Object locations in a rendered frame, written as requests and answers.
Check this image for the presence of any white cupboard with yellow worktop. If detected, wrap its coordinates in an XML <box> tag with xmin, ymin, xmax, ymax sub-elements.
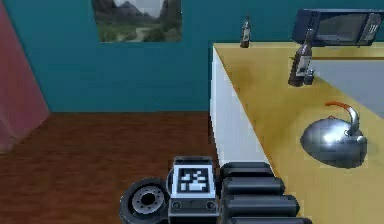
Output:
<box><xmin>209</xmin><ymin>41</ymin><xmax>384</xmax><ymax>224</ymax></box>

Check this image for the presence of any black microwave oven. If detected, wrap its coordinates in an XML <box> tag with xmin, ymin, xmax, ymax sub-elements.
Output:
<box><xmin>291</xmin><ymin>8</ymin><xmax>384</xmax><ymax>47</ymax></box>

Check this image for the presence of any grey sink basin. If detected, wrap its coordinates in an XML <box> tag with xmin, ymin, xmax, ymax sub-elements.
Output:
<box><xmin>308</xmin><ymin>59</ymin><xmax>384</xmax><ymax>118</ymax></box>

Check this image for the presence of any framed landscape picture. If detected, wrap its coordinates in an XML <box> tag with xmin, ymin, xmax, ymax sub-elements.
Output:
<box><xmin>91</xmin><ymin>0</ymin><xmax>183</xmax><ymax>43</ymax></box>

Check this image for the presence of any small dark bottle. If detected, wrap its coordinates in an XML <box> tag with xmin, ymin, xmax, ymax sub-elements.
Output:
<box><xmin>239</xmin><ymin>14</ymin><xmax>253</xmax><ymax>49</ymax></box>

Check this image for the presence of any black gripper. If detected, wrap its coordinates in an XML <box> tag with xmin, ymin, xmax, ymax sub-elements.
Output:
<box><xmin>118</xmin><ymin>177</ymin><xmax>172</xmax><ymax>224</ymax></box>

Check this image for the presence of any large dark labelled bottle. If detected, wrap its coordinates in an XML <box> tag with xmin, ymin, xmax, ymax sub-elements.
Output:
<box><xmin>287</xmin><ymin>29</ymin><xmax>316</xmax><ymax>88</ymax></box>

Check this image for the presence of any small dark shaker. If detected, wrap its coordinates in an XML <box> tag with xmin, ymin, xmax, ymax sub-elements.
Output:
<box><xmin>303</xmin><ymin>69</ymin><xmax>316</xmax><ymax>86</ymax></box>

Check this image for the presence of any silver kettle with orange handle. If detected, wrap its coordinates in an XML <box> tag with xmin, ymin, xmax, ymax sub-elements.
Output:
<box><xmin>300</xmin><ymin>101</ymin><xmax>368</xmax><ymax>169</ymax></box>

